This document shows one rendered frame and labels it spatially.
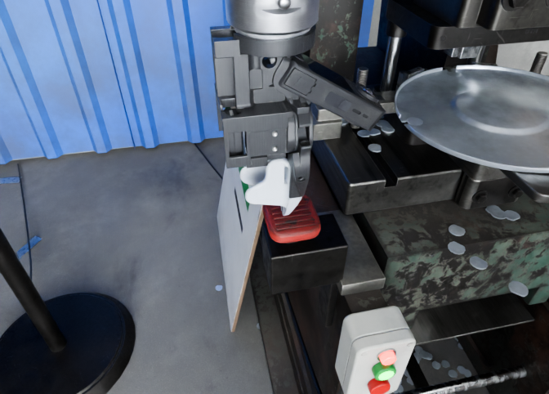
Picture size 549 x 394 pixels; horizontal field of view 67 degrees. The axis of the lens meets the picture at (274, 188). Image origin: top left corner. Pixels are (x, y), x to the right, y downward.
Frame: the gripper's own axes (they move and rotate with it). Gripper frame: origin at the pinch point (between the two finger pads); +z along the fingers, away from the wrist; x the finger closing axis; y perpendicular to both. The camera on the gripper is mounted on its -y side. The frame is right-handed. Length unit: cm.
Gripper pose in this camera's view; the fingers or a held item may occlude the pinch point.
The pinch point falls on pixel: (291, 203)
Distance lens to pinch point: 47.1
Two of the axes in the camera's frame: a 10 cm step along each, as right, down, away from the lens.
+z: 0.0, 7.7, 6.3
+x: 2.1, 6.2, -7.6
